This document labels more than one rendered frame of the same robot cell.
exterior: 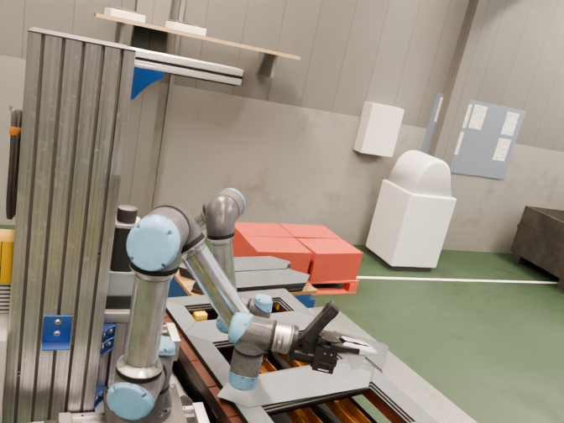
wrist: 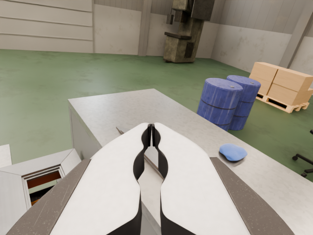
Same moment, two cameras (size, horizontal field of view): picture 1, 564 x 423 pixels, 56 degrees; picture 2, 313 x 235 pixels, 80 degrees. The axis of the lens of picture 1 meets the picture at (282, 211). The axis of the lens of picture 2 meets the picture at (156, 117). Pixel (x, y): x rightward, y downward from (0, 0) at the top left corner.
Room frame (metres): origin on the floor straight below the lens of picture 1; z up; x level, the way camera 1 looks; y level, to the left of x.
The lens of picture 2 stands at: (1.18, -0.18, 1.52)
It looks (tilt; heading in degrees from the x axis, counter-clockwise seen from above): 28 degrees down; 264
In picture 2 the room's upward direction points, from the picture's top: 9 degrees clockwise
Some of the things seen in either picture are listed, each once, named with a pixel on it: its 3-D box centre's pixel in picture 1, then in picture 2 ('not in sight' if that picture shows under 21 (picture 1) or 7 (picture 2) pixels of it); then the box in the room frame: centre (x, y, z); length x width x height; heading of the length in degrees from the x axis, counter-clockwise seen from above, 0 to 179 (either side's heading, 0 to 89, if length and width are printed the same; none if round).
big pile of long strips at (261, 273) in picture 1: (246, 275); not in sight; (2.91, 0.13, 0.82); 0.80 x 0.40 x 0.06; 125
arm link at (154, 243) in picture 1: (147, 316); not in sight; (1.17, 0.27, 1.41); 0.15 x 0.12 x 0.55; 179
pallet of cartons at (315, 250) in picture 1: (290, 257); not in sight; (4.96, -0.18, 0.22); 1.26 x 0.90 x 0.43; 114
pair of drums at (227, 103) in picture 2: not in sight; (226, 105); (-0.21, -2.94, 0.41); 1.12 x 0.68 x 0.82; 24
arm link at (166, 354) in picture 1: (152, 361); not in sight; (1.30, 0.27, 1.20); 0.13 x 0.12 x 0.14; 179
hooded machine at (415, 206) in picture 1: (414, 210); not in sight; (6.18, -1.55, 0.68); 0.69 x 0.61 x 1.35; 115
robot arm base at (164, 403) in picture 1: (147, 394); not in sight; (1.31, 0.27, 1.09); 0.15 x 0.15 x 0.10
